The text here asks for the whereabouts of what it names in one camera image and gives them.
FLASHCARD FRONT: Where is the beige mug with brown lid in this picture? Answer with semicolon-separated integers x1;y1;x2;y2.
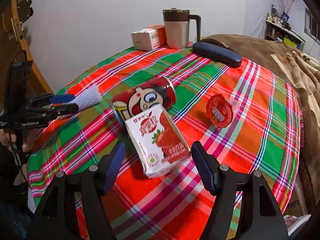
162;9;202;48

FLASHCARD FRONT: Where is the barred window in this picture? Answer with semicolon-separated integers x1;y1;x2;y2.
304;7;320;40

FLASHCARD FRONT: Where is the red jelly cup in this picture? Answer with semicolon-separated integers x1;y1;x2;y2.
205;93;238;127

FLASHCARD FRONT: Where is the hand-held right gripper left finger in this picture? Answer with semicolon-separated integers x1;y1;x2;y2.
31;141;126;240

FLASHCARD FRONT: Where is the brown patterned blanket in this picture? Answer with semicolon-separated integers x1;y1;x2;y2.
200;34;320;215

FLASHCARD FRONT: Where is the strawberry milk carton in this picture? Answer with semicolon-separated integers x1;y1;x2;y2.
124;104;192;179

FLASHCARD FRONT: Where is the metal door lock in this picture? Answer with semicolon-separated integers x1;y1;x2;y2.
5;0;34;40

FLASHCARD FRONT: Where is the wooden door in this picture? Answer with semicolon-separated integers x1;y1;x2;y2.
0;0;54;100

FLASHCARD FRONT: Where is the printed magazine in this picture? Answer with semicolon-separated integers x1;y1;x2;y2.
285;214;312;235

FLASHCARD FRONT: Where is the red cartoon can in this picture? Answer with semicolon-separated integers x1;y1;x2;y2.
111;76;177;127

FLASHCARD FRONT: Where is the cardboard box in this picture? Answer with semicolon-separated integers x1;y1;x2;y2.
284;177;309;218

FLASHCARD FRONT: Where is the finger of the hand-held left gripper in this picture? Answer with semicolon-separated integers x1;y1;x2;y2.
27;104;79;120
30;94;75;105

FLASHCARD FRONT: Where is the person's left hand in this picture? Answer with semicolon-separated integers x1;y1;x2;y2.
0;130;32;153

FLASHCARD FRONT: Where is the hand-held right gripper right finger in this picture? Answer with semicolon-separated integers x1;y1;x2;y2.
191;141;288;240

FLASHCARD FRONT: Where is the plaid tablecloth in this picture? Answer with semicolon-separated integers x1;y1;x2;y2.
27;41;304;240

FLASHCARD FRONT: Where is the pale blue fuzzy cloth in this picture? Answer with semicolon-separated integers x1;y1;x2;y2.
56;85;102;118

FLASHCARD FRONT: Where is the cluttered white shelf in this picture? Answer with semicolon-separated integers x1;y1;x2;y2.
265;17;307;50

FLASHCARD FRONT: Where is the orange and white box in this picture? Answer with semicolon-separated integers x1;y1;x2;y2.
131;25;167;51

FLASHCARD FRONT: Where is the dark blue glasses case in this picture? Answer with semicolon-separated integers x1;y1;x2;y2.
192;42;243;68

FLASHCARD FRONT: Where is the vase of bare branches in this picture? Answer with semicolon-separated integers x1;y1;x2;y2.
271;0;297;17

